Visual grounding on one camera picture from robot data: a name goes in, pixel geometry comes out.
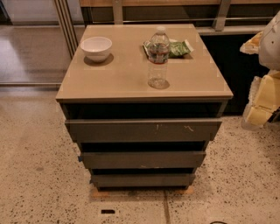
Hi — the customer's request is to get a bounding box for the metal window frame rail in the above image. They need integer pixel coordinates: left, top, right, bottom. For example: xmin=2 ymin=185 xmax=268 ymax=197
xmin=53 ymin=0 xmax=78 ymax=58

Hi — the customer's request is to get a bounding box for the grey drawer cabinet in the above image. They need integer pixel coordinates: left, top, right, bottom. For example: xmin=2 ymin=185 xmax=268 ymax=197
xmin=55 ymin=24 xmax=235 ymax=192

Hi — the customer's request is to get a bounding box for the white ceramic bowl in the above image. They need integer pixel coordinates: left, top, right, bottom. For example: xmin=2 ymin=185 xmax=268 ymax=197
xmin=80 ymin=37 xmax=112 ymax=62

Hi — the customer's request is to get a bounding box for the clear plastic water bottle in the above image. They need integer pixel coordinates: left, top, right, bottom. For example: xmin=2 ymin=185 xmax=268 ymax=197
xmin=148 ymin=26 xmax=170 ymax=89

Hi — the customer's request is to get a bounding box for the grey drawer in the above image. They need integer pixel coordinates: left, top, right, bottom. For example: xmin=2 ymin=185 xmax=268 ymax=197
xmin=79 ymin=151 xmax=206 ymax=169
xmin=91 ymin=173 xmax=195 ymax=188
xmin=65 ymin=118 xmax=221 ymax=143

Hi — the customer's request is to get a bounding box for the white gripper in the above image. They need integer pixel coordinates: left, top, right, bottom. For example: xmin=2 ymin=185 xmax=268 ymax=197
xmin=240 ymin=31 xmax=280 ymax=126

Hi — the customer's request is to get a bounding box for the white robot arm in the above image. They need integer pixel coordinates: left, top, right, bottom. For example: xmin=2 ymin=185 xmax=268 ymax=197
xmin=240 ymin=11 xmax=280 ymax=130

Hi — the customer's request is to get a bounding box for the green snack bag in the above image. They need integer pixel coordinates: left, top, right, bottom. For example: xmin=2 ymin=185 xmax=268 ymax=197
xmin=143 ymin=38 xmax=195 ymax=59

